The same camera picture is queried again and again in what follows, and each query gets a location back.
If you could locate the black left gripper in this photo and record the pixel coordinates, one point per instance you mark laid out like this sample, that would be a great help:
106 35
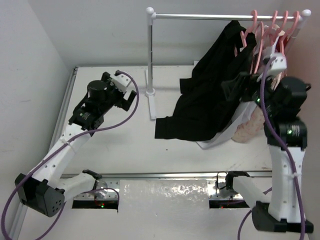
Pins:
119 95

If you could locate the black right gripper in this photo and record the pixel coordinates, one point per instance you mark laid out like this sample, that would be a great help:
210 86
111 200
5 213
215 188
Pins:
246 80

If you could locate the black shirt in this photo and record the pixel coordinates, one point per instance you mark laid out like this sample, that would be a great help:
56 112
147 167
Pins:
202 110

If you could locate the pink hanger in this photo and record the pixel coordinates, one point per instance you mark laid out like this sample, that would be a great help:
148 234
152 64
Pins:
261 34
243 35
289 32
279 33

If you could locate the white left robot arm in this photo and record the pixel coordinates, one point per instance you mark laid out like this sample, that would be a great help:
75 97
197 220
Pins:
42 189

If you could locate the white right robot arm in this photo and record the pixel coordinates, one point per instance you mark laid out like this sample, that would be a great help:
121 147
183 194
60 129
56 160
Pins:
287 140

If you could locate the white shirt on hanger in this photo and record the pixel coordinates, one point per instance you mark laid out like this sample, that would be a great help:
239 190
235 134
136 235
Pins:
240 116

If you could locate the pink floral garment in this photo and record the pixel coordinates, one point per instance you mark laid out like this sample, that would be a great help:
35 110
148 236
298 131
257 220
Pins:
247 130

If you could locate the white metal clothes rack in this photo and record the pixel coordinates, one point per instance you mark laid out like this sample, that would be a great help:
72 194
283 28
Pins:
151 16

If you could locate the white foil cover sheet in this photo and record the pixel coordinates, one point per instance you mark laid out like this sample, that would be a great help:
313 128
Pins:
168 195

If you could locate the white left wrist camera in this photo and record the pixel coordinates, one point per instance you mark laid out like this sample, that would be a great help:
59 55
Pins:
121 81

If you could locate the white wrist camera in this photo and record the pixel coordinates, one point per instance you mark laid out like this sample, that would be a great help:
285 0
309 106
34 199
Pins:
278 64
121 81

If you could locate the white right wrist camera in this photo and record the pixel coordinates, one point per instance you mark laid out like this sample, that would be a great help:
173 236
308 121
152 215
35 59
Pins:
278 64

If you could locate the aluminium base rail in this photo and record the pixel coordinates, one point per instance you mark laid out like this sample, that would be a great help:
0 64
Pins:
130 152

